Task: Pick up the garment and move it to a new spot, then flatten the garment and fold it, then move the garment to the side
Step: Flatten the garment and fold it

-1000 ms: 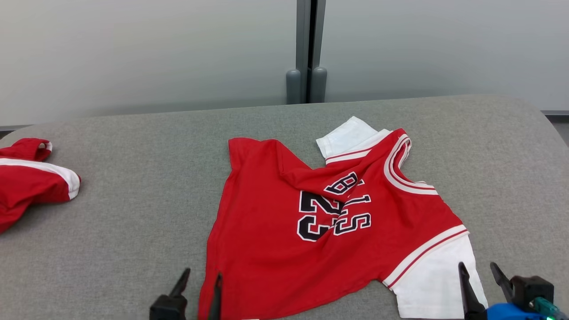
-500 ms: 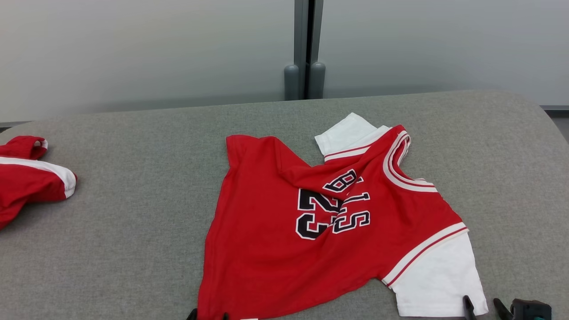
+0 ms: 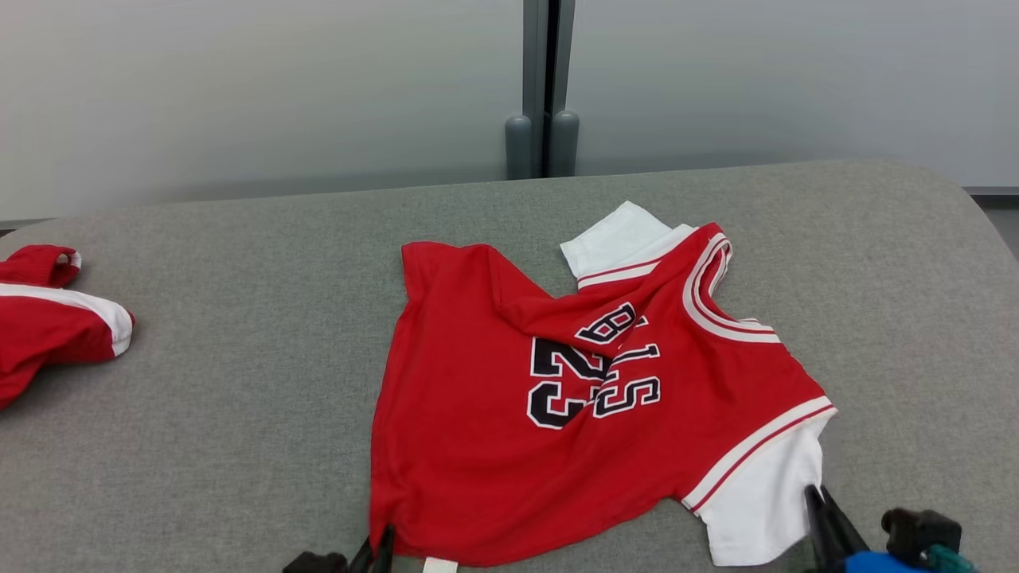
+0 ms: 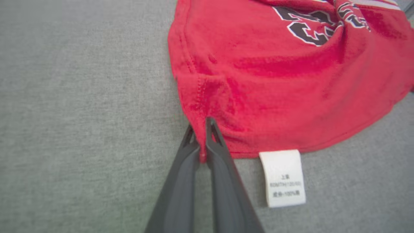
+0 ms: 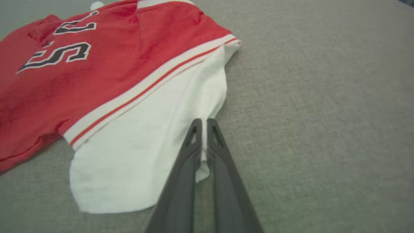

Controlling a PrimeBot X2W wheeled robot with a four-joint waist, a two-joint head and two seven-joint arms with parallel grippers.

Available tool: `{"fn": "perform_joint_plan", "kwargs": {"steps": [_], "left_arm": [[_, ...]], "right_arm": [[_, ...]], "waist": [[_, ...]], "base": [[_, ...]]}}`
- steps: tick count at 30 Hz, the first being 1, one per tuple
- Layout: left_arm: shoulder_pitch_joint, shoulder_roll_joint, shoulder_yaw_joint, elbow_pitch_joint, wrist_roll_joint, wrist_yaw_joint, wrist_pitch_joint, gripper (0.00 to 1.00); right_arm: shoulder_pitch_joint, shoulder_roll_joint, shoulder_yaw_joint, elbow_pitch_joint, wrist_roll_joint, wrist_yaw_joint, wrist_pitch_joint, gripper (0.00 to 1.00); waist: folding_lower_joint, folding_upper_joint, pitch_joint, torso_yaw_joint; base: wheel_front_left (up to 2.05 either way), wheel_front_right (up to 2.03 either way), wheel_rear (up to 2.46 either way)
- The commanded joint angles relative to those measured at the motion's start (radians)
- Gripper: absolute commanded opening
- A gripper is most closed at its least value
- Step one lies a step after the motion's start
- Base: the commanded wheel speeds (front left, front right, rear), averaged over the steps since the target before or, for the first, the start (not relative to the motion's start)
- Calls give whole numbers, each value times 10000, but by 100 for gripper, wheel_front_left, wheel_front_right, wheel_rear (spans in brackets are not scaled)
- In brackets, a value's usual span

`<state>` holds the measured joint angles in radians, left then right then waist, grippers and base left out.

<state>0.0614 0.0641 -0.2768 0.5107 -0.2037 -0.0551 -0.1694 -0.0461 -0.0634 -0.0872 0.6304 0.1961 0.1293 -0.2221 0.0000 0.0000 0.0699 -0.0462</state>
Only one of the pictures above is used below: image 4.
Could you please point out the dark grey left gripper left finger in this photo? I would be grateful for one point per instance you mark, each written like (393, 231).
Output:
(176, 200)

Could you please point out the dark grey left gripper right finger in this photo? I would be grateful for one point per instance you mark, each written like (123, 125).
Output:
(229, 200)

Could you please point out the red jersey with striped trim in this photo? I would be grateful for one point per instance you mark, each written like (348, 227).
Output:
(275, 97)

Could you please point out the red and white shirt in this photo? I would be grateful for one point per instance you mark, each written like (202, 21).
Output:
(81, 97)

